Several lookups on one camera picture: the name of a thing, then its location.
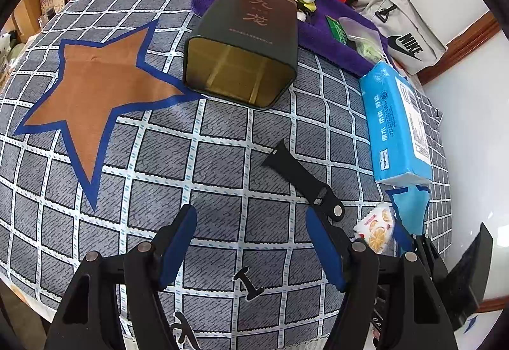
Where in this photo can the fruit print snack packet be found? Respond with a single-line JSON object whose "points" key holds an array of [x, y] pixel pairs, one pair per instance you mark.
{"points": [[375, 228]]}

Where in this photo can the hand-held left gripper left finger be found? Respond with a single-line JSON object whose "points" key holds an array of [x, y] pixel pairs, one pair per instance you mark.
{"points": [[178, 242]]}

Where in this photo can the purple towel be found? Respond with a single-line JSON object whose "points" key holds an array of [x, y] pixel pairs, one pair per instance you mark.
{"points": [[318, 35]]}

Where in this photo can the grey waist bag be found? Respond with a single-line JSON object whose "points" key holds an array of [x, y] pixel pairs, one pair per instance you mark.
{"points": [[401, 16]]}

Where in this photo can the small green tissue packet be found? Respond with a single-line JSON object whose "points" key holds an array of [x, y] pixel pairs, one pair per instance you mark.
{"points": [[366, 41]]}

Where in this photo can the dark green tin box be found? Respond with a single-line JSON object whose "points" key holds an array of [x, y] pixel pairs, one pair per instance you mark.
{"points": [[242, 35]]}

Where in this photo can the wooden trim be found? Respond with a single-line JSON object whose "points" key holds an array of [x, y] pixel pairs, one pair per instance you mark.
{"points": [[465, 43]]}

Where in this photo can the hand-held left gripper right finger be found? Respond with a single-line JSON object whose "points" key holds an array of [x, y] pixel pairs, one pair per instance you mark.
{"points": [[323, 244]]}

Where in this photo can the grey checkered star bedsheet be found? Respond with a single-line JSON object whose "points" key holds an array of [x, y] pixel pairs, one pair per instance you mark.
{"points": [[119, 183]]}

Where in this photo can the green foil packet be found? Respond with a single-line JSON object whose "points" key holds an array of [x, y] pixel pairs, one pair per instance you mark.
{"points": [[337, 30]]}

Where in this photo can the blue wet wipes pack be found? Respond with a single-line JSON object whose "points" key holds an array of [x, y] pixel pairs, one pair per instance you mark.
{"points": [[391, 123]]}

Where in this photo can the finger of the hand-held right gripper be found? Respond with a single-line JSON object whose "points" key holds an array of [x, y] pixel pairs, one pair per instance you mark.
{"points": [[333, 209], [402, 235]]}

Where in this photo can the white dotted cloth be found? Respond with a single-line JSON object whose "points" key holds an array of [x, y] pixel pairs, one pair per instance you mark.
{"points": [[6, 41]]}

